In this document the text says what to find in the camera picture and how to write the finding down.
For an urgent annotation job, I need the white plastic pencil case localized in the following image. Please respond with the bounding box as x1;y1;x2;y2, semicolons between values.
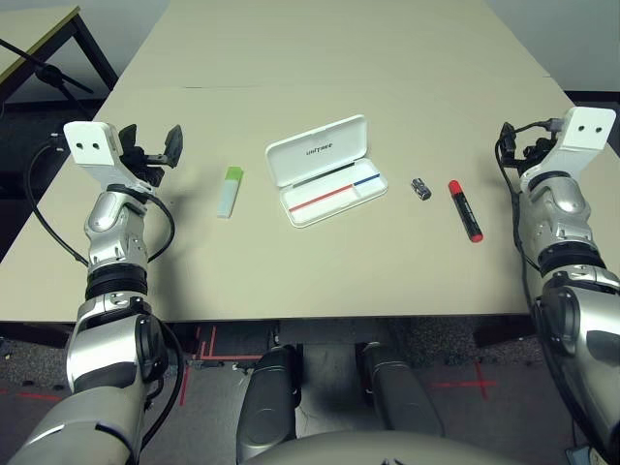
263;113;389;230

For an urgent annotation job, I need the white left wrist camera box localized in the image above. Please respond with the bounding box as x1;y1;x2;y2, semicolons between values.
63;120;146;191

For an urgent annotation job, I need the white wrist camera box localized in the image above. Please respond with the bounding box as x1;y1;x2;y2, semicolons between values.
63;120;146;191
520;106;617;181

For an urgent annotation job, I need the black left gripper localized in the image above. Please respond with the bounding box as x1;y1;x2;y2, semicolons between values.
118;124;184;189

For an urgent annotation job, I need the blue grey floor power strip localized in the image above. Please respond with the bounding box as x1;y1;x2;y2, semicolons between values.
565;445;600;465

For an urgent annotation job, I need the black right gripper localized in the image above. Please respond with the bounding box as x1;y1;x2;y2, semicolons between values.
498;124;558;169

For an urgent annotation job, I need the grey robot torso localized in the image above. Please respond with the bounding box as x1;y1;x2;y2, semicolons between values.
241;430;534;465

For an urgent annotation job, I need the dark grey left robot leg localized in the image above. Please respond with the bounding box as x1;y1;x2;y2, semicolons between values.
236;343;304;464

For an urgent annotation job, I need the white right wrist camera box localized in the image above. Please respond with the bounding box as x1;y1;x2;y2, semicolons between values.
520;106;617;181

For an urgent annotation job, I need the black tripod stand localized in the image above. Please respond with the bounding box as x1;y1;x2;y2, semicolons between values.
0;38;96;122

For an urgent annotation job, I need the dark grey right robot leg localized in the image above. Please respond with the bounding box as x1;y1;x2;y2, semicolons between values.
360;341;447;440

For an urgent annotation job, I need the white eraser with green end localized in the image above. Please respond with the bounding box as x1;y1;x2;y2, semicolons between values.
216;166;244;220

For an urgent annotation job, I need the dark grey robot leg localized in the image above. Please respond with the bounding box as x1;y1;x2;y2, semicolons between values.
360;341;447;440
236;343;304;464

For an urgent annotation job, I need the beige side table black frame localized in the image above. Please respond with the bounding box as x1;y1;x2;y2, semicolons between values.
0;4;120;106

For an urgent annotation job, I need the red and black marker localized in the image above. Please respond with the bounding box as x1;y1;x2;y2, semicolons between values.
447;179;484;244

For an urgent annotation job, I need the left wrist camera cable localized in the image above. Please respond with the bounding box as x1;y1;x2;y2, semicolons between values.
27;138;188;456

